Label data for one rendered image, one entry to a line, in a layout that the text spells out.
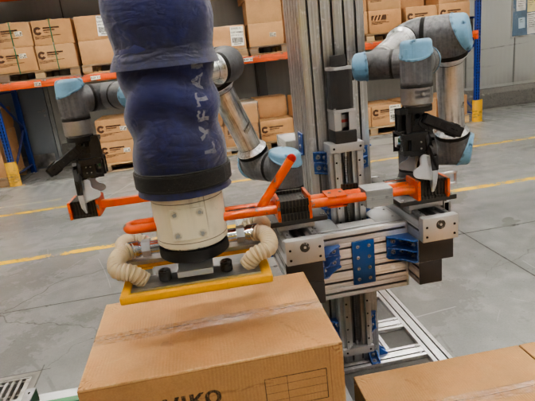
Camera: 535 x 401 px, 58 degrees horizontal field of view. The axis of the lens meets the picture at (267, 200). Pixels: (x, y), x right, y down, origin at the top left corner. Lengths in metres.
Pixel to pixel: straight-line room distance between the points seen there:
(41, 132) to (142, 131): 8.88
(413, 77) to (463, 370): 1.01
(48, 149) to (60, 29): 2.49
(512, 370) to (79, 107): 1.54
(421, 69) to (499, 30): 10.41
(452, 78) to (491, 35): 9.79
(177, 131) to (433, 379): 1.16
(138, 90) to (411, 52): 0.62
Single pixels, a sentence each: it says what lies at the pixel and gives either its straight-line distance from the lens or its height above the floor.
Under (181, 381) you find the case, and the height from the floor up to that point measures 0.93.
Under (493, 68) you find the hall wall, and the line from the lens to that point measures 11.58.
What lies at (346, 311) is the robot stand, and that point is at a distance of 2.09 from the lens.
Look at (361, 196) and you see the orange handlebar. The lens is 1.21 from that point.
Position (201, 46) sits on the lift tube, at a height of 1.63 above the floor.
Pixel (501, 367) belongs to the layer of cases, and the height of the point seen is 0.54.
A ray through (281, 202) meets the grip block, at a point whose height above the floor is 1.27.
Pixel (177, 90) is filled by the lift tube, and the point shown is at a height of 1.55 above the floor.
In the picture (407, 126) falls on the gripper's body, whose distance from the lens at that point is 1.23.
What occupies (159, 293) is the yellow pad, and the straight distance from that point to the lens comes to 1.10.
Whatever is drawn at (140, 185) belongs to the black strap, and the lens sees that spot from 1.10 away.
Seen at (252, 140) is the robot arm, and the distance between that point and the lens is 1.77.
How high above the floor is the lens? 1.60
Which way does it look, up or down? 17 degrees down
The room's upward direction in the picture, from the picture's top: 6 degrees counter-clockwise
